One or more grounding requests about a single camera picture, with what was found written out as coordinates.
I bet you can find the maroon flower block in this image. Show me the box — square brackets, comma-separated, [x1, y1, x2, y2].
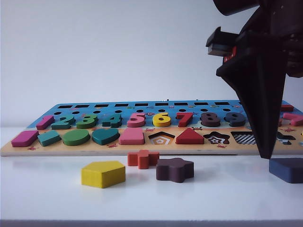
[155, 157, 194, 184]

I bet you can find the red triangle block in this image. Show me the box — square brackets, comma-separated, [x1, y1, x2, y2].
[175, 128, 205, 145]

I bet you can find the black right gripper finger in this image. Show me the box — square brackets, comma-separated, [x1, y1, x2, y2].
[216, 30, 288, 159]

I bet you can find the green circle block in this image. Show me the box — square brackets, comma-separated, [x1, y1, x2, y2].
[62, 129, 90, 146]

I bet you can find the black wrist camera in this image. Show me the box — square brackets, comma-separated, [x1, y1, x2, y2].
[212, 0, 263, 17]

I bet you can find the green number three piece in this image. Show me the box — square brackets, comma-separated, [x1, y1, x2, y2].
[75, 113, 98, 130]

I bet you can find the magenta parallelogram block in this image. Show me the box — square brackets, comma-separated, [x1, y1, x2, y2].
[11, 130, 39, 148]

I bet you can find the pink number five piece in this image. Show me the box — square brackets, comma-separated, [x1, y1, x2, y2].
[126, 113, 145, 128]

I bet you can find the yellow number six piece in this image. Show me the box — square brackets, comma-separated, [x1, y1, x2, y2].
[152, 113, 172, 128]

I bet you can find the navy number nine piece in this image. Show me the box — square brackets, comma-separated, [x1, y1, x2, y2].
[224, 113, 247, 127]

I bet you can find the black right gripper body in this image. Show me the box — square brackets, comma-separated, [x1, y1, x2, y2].
[205, 0, 303, 78]

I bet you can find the orange cross block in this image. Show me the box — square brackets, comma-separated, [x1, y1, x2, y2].
[127, 149, 160, 170]

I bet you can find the colourful wooden puzzle board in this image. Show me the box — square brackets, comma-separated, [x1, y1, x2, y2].
[0, 100, 303, 157]

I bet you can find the navy square block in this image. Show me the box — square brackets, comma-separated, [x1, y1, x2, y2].
[268, 157, 303, 184]

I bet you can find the red number seven piece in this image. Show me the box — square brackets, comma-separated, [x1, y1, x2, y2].
[176, 113, 196, 128]

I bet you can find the yellow pentagon block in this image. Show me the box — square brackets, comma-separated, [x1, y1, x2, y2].
[80, 160, 126, 189]

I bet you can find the magenta number one piece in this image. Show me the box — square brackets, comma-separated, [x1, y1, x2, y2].
[36, 115, 54, 130]

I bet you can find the teal number four piece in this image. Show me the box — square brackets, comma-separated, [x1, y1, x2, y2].
[101, 113, 123, 128]

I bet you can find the teal heart block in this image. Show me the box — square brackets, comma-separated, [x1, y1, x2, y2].
[91, 128, 119, 146]

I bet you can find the maroon number eight piece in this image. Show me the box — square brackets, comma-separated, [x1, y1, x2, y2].
[200, 113, 222, 127]

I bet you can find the pink symbol piece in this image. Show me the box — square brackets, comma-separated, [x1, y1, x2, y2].
[283, 113, 303, 127]

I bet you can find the teal rectangle block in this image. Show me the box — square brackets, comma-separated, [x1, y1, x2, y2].
[37, 130, 62, 147]

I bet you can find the teal number two piece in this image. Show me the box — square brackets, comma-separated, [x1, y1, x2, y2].
[51, 115, 75, 130]

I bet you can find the pink trapezoid block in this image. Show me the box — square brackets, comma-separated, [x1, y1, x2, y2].
[118, 128, 145, 145]

